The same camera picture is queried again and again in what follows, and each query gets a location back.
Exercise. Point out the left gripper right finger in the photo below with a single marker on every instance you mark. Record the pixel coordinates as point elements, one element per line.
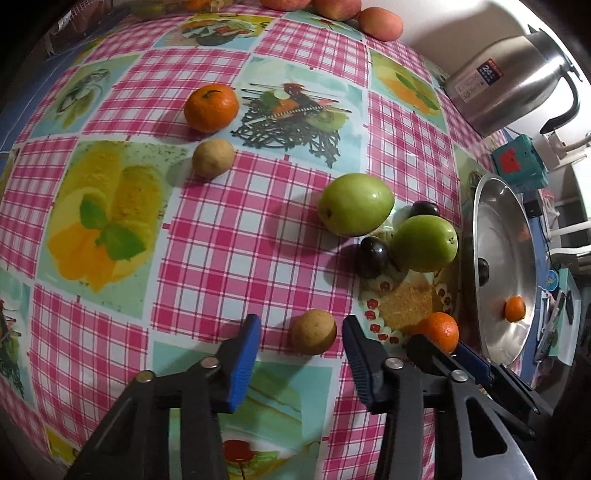
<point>366,359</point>

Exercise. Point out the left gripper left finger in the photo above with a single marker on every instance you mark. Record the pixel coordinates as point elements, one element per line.
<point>236,358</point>

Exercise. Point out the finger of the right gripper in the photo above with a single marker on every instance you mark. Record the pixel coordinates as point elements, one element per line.
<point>428,362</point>
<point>473,363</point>

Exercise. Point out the orange with stem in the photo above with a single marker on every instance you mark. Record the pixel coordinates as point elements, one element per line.
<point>515,309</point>

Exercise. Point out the brown longan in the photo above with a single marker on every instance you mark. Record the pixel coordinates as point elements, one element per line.
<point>212,158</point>
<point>314,332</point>

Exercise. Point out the dark plum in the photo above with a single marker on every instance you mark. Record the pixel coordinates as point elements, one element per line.
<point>372,257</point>
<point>424,208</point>

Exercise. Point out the teal tray with items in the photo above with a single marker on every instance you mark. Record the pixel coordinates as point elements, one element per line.
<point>559,332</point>

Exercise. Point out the large steel basin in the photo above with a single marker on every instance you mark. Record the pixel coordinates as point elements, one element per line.
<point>497,262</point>

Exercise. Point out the green apple right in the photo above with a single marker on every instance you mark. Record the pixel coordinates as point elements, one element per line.
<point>424,243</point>

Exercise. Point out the green apple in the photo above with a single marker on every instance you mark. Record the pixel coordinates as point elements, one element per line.
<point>424,243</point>
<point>355,204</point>

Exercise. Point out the white shelf rack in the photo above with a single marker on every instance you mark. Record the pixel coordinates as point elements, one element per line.
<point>569,232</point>

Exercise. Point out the black power adapter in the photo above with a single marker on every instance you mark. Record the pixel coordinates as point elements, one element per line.
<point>533,208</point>

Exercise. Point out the green apple left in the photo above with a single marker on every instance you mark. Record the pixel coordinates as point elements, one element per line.
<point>355,204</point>

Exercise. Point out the checkered fruit tablecloth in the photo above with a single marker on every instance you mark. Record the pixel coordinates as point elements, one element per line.
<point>116,257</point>

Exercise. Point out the teal box with red label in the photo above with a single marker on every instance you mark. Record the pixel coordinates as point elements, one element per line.
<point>520,165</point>

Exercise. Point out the small orange mandarin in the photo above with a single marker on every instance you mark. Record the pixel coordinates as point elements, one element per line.
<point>211,108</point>

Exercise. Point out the stainless steel thermos jug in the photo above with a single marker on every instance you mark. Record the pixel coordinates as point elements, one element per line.
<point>511,78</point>

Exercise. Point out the red apple right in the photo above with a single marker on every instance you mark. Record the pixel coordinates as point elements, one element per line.
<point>381,24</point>

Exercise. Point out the red apple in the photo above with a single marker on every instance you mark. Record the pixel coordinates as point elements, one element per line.
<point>285,5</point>
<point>340,10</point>
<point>381,24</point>

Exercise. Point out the red apple left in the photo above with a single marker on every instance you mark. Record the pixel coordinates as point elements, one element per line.
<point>285,5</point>

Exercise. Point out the red apple middle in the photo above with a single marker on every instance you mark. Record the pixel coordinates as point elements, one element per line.
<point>340,10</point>

